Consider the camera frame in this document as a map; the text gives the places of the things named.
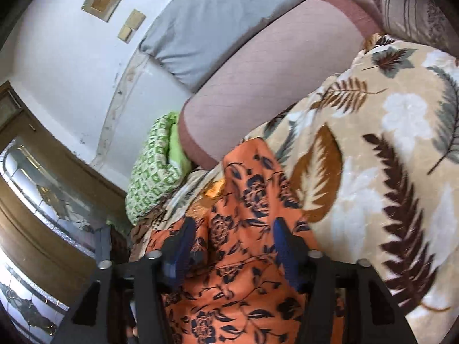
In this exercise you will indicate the beige leaf-print blanket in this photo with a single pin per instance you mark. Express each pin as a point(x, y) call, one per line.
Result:
point(376, 157)

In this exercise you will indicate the grey pillow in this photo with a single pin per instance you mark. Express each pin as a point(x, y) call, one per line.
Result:
point(208, 25)

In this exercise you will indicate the green patterned quilt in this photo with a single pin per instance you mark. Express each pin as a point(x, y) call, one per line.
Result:
point(154, 172)

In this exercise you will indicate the small gold wall tile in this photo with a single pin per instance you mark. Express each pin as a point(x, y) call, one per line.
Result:
point(137, 18)
point(125, 33)

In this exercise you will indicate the leaf-print cushion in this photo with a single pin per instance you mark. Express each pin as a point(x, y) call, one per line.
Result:
point(416, 18)

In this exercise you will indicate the wooden glass-door cabinet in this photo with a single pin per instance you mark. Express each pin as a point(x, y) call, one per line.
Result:
point(39, 200)

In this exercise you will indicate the orange floral garment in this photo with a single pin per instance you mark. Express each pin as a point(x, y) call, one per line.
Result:
point(236, 258)

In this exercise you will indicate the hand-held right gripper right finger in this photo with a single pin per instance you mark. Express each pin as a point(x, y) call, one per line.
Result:
point(283, 240)

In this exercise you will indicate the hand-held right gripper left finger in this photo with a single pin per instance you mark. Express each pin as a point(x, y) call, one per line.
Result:
point(182, 240)

